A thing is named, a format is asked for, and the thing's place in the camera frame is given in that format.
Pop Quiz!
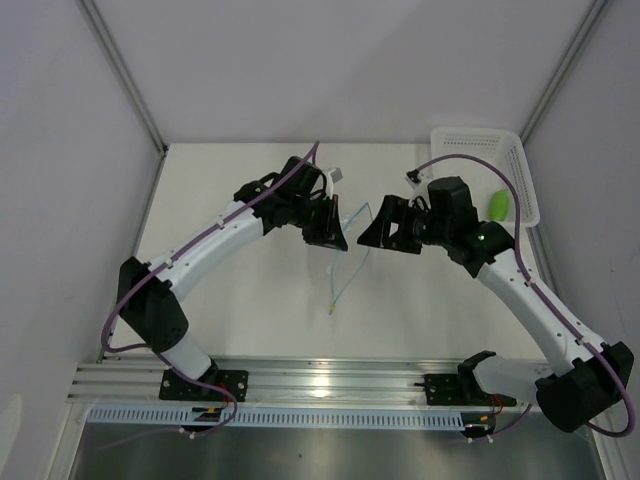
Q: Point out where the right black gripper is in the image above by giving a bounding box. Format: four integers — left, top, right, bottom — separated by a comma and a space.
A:
357, 196, 451, 256

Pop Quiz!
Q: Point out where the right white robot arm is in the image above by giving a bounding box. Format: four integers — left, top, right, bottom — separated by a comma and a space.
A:
357, 177, 635, 436

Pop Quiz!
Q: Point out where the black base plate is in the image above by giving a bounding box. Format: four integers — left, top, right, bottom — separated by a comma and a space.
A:
413, 373, 517, 407
158, 362, 249, 403

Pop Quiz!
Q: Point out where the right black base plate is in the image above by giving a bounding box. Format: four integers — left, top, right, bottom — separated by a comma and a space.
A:
413, 373, 517, 407

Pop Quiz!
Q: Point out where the aluminium rail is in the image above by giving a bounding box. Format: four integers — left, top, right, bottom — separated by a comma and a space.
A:
67, 355, 457, 410

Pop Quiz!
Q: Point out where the purple cable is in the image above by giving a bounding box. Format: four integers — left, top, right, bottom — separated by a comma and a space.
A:
407, 154, 632, 439
101, 139, 321, 356

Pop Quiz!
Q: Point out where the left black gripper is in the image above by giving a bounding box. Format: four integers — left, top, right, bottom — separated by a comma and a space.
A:
289, 194, 348, 252

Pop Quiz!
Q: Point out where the left aluminium frame post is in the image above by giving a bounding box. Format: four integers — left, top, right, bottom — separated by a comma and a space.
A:
77, 0, 169, 157

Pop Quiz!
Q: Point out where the right aluminium frame post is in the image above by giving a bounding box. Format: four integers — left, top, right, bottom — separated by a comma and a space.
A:
519, 0, 614, 146

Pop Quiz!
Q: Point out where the green toy vegetable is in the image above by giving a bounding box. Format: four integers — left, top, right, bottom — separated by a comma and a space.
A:
487, 189, 511, 222

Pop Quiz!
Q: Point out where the clear zip top bag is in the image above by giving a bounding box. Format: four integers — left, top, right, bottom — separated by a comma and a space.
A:
327, 202, 373, 316

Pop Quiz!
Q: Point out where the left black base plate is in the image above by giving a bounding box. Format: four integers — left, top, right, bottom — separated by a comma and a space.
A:
158, 362, 249, 403

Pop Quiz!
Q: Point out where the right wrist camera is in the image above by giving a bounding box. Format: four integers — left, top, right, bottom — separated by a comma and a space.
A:
405, 169, 432, 195

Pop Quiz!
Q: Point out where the white slotted cable duct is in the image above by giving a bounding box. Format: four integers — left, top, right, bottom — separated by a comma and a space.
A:
87, 404, 465, 431

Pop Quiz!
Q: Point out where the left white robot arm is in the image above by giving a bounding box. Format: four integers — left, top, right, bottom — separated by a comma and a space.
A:
113, 154, 348, 400

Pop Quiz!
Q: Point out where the white plastic basket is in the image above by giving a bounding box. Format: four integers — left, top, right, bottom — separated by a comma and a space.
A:
427, 127, 540, 228

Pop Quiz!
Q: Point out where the aluminium frame post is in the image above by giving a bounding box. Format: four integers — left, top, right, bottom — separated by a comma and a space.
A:
77, 0, 169, 157
519, 0, 614, 146

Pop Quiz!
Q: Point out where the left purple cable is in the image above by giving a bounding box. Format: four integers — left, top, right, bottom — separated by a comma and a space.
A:
101, 139, 321, 356

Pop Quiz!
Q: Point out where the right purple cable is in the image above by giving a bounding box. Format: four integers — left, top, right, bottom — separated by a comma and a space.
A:
407, 154, 632, 439

